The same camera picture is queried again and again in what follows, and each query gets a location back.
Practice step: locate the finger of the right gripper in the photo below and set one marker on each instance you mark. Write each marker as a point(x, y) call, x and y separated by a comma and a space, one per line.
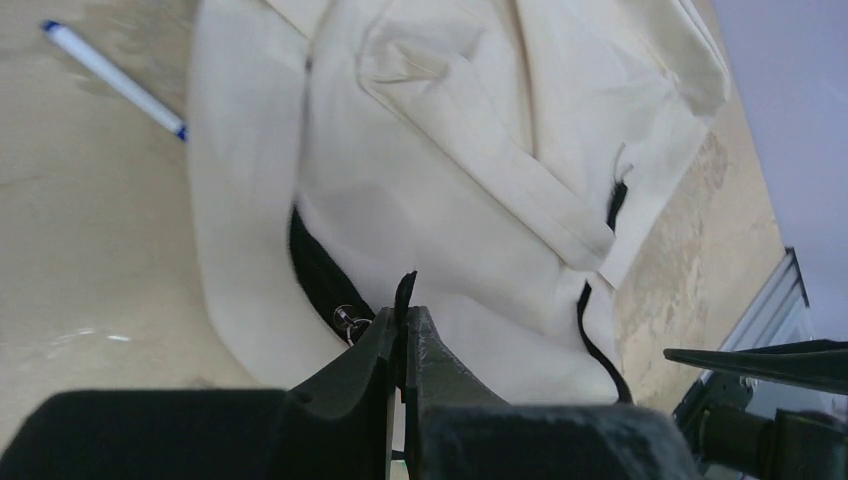
point(819, 365)

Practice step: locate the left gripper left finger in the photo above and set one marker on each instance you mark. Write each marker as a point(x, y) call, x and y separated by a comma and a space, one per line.
point(335, 425)

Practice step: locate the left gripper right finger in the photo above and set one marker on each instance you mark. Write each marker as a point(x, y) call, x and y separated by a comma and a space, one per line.
point(457, 428)

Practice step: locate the beige canvas backpack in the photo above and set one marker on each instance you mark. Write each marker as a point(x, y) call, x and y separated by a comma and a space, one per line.
point(513, 154)

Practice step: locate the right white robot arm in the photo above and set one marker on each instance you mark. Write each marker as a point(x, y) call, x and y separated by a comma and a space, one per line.
point(792, 444)

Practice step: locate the blue capped white marker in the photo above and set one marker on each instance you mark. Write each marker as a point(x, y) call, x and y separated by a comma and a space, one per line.
point(103, 68)

